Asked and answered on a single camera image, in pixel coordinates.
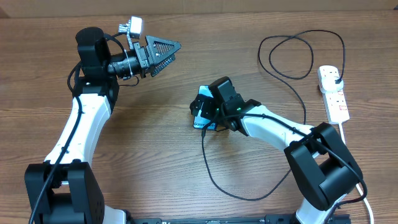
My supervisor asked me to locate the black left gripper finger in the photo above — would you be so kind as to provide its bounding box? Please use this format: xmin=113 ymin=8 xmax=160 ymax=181
xmin=150 ymin=54 xmax=175 ymax=77
xmin=146 ymin=35 xmax=181 ymax=66

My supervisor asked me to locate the blue Samsung Galaxy smartphone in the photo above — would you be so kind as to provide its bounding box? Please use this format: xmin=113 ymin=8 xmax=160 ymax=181
xmin=190 ymin=85 xmax=216 ymax=129

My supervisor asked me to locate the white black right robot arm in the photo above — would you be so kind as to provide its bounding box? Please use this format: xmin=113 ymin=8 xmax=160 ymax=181
xmin=190 ymin=77 xmax=368 ymax=223

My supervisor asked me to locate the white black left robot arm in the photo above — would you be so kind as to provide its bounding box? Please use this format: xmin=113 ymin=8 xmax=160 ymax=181
xmin=24 ymin=25 xmax=181 ymax=223

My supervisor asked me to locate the white charger plug adapter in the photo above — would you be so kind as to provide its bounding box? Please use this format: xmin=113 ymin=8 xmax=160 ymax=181
xmin=319 ymin=77 xmax=344 ymax=93

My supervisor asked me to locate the white power extension strip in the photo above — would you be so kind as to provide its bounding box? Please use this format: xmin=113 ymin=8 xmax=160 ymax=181
xmin=317 ymin=65 xmax=349 ymax=124

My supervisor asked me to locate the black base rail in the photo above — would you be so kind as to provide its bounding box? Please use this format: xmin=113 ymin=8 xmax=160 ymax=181
xmin=126 ymin=214 xmax=300 ymax=224

